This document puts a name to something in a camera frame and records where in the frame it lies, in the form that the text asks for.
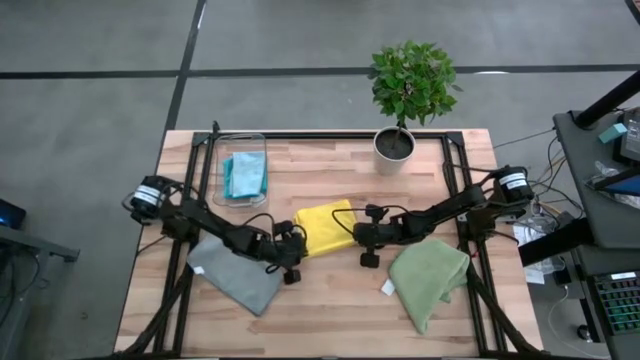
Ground yellow microfiber towel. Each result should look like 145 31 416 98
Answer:
293 198 359 259

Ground black desk support beam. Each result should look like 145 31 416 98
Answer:
517 217 596 266

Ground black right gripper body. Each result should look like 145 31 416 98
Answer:
353 204 409 269

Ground backlit keyboard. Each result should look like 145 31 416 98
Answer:
591 271 640 337

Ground grey side desk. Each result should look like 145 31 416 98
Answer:
552 107 640 251

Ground black diagonal pole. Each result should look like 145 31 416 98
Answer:
572 69 640 130

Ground clear plastic bin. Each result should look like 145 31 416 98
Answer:
212 132 270 209

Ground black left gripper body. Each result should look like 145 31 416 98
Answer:
259 219 308 285

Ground grey microfiber towel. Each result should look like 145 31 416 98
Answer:
186 233 284 317

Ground green microfiber towel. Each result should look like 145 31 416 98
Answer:
380 238 471 335

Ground blue-lit black device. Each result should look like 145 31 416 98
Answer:
0 198 28 231

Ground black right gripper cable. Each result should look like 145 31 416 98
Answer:
331 204 374 236

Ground teal fluffy microfiber towel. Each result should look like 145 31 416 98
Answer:
222 157 270 202

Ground white plant pot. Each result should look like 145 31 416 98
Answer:
372 124 417 176

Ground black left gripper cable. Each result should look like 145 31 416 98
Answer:
239 212 281 236

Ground black aluminium table frame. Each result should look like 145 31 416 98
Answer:
112 130 549 359

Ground black desktop device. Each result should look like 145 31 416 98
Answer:
619 107 640 164

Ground green leafy plant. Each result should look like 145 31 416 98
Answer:
368 39 464 129

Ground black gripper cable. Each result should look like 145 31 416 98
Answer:
239 212 281 236
331 204 374 236

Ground small teal box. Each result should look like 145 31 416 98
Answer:
598 122 629 145

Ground white papers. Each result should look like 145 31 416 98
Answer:
511 212 569 286

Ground dark blue tablet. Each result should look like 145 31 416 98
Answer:
592 168 640 199

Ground grey metal stand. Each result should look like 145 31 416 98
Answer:
0 224 81 360

